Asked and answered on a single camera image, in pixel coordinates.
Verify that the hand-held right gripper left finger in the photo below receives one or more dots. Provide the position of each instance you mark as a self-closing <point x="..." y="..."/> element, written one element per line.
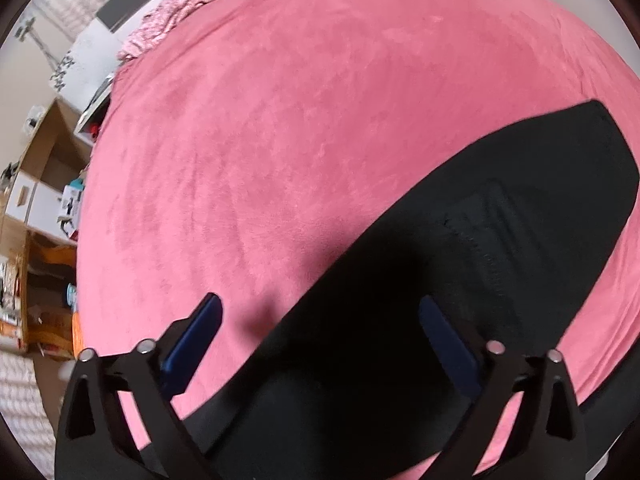
<point x="195" y="345"/>

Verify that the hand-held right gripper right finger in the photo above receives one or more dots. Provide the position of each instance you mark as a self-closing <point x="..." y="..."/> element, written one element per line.
<point x="445" y="340"/>

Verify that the black pants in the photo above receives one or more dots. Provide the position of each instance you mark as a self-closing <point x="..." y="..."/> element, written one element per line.
<point x="400" y="285"/>

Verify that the white shaggy rug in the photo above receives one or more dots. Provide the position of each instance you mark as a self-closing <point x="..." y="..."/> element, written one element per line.
<point x="25" y="400"/>

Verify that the white printed box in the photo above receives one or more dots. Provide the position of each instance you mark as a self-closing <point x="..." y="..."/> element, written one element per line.
<point x="70" y="207"/>

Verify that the white drawer unit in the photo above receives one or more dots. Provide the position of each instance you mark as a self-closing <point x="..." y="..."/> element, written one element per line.
<point x="35" y="205"/>

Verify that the pink blanket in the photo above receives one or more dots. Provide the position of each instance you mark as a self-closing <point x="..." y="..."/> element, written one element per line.
<point x="300" y="135"/>

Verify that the wooden desk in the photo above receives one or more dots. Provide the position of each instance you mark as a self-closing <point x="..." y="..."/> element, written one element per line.
<point x="50" y="130"/>

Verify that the white bedside cabinet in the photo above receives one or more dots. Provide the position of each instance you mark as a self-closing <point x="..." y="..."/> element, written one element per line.
<point x="87" y="60"/>

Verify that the pink patterned cloth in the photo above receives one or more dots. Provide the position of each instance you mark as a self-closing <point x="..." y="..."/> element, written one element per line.
<point x="160" y="25"/>

